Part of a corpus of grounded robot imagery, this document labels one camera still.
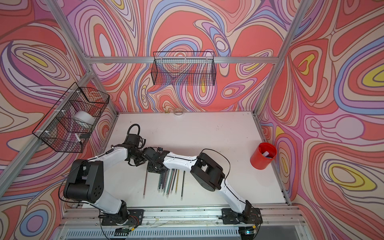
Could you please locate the red plastic cup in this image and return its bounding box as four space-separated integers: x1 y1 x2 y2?
250 143 277 170

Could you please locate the red pencil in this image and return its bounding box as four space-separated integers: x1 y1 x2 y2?
143 170 149 200

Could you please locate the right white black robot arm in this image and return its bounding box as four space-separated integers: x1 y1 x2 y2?
135 147 263 227

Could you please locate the left wall wire basket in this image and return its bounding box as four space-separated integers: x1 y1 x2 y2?
32 83 110 153

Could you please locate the wall wire basket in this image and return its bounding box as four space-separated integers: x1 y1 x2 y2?
32 83 110 153
151 51 217 87

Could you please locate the black pencil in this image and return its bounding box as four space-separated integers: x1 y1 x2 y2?
181 171 186 201

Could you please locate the white marker in basket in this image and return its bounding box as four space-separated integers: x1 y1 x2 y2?
75 133 83 145

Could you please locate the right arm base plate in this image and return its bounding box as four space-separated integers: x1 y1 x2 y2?
220 208 263 226

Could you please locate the back wall wire basket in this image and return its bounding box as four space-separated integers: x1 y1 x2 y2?
151 51 217 87

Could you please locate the bundle of coloured pencils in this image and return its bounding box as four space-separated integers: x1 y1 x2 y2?
158 169 177 198

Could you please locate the white tape roll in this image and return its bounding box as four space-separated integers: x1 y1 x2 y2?
72 111 95 128

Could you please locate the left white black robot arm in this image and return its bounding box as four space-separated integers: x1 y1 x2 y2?
63 124 146 216

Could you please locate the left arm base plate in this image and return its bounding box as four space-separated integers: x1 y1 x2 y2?
99 209 145 227

